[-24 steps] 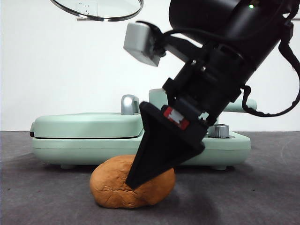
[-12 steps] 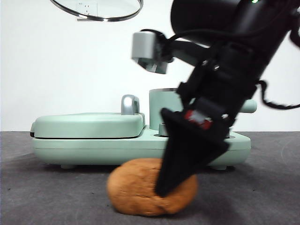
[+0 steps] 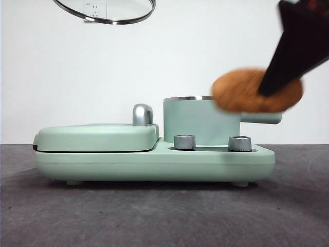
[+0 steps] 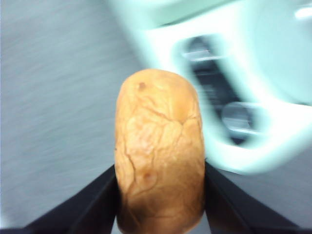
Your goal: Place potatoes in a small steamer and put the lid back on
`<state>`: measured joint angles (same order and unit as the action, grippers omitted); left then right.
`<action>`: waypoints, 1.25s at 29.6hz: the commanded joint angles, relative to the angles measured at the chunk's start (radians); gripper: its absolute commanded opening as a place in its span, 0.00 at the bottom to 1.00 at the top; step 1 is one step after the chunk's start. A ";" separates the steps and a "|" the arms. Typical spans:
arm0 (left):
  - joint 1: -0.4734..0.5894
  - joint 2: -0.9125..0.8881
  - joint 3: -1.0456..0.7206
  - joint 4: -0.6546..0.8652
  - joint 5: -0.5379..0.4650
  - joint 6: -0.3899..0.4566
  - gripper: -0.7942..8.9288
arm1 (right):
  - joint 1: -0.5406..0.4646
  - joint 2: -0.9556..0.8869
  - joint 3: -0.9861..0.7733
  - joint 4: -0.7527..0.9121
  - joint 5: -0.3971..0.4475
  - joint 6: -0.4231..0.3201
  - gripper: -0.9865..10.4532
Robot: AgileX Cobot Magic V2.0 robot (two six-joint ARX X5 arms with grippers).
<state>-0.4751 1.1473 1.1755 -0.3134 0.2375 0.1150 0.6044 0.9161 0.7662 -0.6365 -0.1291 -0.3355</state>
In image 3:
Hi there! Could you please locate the glass lid with green knob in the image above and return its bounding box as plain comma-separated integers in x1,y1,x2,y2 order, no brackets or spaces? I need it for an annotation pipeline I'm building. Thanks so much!
53,0,157,26

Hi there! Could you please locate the silver control knob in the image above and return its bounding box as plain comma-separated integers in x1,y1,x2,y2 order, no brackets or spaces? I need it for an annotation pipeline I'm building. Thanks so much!
173,134,195,150
228,135,251,152

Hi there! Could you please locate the green breakfast machine base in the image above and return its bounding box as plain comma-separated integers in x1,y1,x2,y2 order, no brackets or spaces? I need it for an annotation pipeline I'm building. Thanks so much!
34,136,276,186

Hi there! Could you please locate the green pot with handle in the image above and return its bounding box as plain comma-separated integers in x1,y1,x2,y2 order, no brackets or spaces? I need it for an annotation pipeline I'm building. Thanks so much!
163,95,283,145

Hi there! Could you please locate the chrome grill cover handle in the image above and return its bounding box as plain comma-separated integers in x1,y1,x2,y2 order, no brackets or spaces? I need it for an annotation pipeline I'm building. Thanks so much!
132,103,154,127

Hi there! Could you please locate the white wall socket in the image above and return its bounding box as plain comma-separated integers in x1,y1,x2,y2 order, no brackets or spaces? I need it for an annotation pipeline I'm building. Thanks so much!
84,1,107,24

